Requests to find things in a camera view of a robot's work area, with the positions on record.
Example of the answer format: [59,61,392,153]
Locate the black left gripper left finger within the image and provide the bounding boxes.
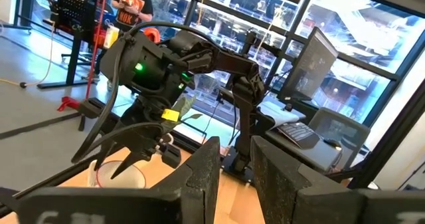
[16,136,222,224]

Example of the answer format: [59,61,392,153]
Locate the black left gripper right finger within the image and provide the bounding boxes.
[250,135,425,224]

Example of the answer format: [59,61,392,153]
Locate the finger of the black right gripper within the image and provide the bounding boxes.
[94,143,116,172]
[110,152,149,180]

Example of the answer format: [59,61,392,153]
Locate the red white patterned mug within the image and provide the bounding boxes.
[88,160,147,189]

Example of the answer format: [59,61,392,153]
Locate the yellow tag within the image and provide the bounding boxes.
[161,109,181,122]

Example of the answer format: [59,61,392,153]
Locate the dark grey desk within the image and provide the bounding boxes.
[265,126,345,177]

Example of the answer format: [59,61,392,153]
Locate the red clamp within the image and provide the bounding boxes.
[56,96,82,112]

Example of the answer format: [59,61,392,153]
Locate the black computer mouse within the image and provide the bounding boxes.
[323,138,343,150]

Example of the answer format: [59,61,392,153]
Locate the black keyboard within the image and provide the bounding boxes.
[278,121,321,150]

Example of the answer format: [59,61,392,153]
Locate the grey office chair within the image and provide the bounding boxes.
[307,107,371,171]

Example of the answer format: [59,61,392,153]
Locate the white paper sheets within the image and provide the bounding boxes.
[258,100,301,128]

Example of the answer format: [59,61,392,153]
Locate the red pole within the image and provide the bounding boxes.
[84,0,112,102]

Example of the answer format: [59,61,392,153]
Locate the yellow white container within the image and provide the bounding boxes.
[103,25,120,49]

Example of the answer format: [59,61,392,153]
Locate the person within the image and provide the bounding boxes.
[110,0,154,34]

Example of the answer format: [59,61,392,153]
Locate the black computer monitor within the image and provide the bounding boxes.
[278,27,339,102]

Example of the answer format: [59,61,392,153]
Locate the black pegboard stand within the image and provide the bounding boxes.
[36,0,104,90]

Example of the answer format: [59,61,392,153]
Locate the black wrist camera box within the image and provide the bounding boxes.
[161,143,183,169]

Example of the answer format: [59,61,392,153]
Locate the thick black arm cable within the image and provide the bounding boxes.
[70,20,220,165]

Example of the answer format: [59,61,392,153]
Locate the orange cable reel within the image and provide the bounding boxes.
[143,27,161,44]

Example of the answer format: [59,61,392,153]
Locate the black frame post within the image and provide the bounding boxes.
[347,79,425,190]

